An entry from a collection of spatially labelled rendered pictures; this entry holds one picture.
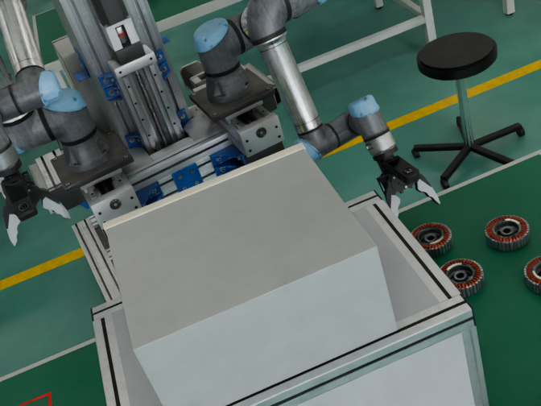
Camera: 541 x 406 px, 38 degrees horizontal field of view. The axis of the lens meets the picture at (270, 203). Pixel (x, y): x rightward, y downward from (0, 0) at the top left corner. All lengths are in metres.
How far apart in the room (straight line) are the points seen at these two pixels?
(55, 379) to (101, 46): 1.01
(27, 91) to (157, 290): 0.73
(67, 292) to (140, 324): 2.49
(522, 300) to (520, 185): 0.46
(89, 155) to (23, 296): 1.64
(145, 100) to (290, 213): 1.21
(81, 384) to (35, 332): 1.55
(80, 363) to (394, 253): 0.99
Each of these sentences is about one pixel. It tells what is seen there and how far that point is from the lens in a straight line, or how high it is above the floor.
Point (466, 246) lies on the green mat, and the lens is 2.13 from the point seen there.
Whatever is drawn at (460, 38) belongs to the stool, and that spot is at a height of 0.56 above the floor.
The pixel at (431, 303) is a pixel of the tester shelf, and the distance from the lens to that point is 1.47.
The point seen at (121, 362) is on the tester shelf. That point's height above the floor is 1.12.
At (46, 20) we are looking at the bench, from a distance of 4.86.
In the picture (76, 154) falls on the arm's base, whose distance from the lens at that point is 2.40.
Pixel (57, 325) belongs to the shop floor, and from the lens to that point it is 3.64.
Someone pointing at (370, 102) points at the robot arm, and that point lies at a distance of 2.08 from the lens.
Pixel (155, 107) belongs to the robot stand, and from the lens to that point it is 2.56.
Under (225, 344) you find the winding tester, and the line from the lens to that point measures 1.31.
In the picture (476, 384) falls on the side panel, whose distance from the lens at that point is 1.59.
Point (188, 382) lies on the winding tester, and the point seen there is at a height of 1.20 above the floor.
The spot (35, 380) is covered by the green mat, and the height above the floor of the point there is 0.75.
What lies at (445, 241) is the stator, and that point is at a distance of 2.10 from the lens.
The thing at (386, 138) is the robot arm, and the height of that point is 1.03.
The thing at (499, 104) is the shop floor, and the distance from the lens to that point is 4.13.
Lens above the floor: 2.14
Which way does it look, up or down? 34 degrees down
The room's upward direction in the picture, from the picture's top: 19 degrees counter-clockwise
